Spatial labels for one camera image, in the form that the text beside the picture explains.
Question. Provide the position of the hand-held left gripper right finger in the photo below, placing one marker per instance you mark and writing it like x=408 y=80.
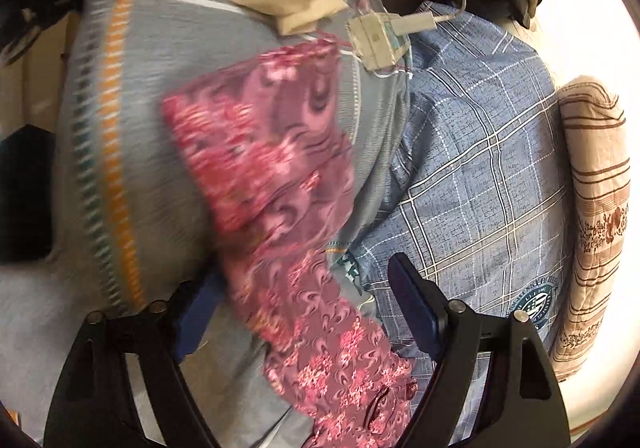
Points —
x=415 y=300

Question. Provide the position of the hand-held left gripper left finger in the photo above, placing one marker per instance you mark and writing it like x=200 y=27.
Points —
x=192 y=323

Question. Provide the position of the pink floral cloth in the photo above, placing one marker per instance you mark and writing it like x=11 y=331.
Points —
x=280 y=168

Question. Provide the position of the blue plaid quilt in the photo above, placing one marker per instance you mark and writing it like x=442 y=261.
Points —
x=475 y=153

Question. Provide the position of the brown striped pillow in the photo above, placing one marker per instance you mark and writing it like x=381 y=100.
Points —
x=595 y=228

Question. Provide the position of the black box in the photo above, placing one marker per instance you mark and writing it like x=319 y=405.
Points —
x=25 y=193

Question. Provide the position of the grey patterned bed sheet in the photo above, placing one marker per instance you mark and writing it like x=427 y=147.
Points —
x=150 y=78

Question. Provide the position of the white power adapter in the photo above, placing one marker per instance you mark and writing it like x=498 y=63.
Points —
x=375 y=36

